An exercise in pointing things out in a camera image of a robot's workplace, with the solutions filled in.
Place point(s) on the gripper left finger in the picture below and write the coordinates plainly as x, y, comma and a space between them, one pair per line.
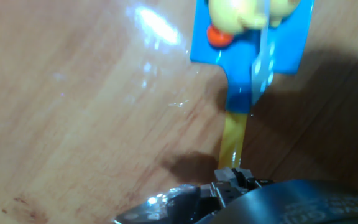
225, 193

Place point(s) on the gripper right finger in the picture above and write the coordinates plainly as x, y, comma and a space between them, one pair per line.
247, 180

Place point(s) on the blue toy shovel yellow shaft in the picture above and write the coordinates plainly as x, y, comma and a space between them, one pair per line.
238, 77

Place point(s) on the yellow monkey toy white strip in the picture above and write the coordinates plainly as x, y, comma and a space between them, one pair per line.
232, 15

